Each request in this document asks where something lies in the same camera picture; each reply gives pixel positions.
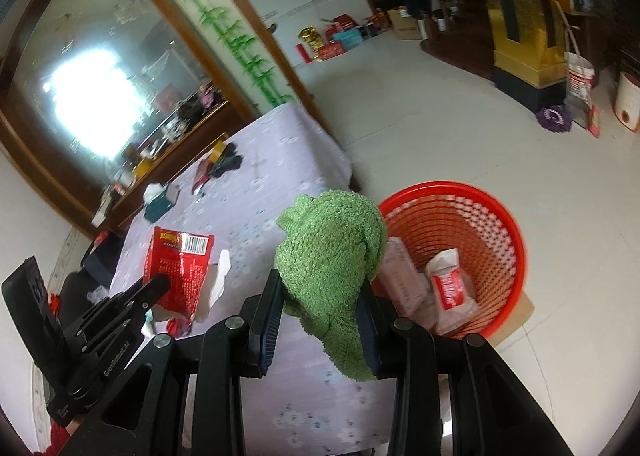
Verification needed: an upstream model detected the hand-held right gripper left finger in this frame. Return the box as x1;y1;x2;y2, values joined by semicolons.
55;268;286;456

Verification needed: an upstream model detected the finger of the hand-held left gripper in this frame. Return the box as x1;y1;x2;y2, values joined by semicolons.
80;274;171;337

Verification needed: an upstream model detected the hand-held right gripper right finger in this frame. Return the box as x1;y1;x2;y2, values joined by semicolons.
356;281;576;456

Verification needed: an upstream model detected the red printed packet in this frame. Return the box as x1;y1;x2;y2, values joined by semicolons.
142;226;216;321

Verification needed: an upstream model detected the green knit cloth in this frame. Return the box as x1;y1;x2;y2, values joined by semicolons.
276;190;388;382

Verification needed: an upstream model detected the red plastic basket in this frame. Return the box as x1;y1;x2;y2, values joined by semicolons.
370;182;527;341

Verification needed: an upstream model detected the person's left forearm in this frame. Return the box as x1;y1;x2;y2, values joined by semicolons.
30;416;81;456

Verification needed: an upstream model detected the black bag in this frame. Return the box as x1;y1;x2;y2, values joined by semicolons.
80;231;126;289

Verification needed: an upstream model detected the white medicine box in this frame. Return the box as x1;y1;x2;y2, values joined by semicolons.
376;236;432;324

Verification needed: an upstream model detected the white paper tissue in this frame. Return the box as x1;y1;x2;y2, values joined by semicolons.
192;248;233;324

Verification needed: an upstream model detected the teal tissue box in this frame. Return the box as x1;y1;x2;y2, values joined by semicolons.
142;183;182;223

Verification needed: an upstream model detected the clear packet red label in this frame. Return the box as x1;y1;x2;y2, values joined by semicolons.
425;248;481;331

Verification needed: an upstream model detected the dark red pouch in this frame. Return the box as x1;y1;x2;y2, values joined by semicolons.
192;158;216;195

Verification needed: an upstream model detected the table with floral cloth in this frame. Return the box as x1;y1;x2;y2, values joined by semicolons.
107;103;401;456

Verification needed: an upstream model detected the flat cardboard sheet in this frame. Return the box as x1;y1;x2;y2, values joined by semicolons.
480;293;535;344

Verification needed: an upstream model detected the black oblong item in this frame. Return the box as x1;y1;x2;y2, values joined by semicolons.
212;143;244;180

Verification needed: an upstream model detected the wooden sideboard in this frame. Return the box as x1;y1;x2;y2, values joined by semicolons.
90;100;241;237

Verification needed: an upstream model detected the yellow tape roll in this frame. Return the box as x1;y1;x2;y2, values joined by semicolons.
207;132;231;157

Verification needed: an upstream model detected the wood framed mirror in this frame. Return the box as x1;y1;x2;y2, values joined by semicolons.
0;0;261;237

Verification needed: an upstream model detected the purple mop head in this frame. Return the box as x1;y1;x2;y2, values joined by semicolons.
536;104;573;131

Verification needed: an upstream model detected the gold foil bag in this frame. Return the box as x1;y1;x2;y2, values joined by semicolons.
298;26;325;64

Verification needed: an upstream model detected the light blue gift box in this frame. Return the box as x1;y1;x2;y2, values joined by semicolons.
332;30;363;51

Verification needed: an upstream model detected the brown cardboard box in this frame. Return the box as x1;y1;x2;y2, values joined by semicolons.
387;8;423;40

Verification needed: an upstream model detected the wooden staircase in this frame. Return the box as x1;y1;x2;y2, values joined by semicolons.
417;0;496;81

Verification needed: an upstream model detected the white bucket red label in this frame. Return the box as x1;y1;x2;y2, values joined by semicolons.
564;52;596;109

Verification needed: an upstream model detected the white cylindrical heater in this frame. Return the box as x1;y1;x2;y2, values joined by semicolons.
614;72;640;133

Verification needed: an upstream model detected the wooden broom stick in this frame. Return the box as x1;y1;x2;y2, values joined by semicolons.
552;0;593;111

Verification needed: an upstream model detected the golden pillar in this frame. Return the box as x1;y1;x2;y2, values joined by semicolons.
460;0;573;109

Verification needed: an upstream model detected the green bamboo wall decal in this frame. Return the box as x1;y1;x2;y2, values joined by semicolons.
167;0;293;106

